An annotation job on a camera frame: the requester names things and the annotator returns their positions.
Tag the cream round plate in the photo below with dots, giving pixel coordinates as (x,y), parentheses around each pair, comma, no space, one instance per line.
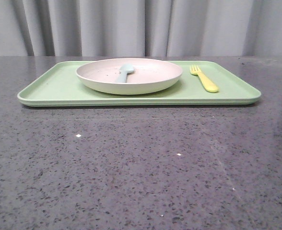
(149,75)

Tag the light blue plastic spoon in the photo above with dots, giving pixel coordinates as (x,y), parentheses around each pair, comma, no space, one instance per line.
(124,70)

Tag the yellow plastic fork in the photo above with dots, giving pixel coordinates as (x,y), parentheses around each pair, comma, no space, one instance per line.
(207,84)

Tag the light green plastic tray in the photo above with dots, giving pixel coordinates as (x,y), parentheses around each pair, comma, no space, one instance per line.
(60,86)

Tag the grey pleated curtain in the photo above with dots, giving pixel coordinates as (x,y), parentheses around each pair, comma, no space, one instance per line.
(136,28)

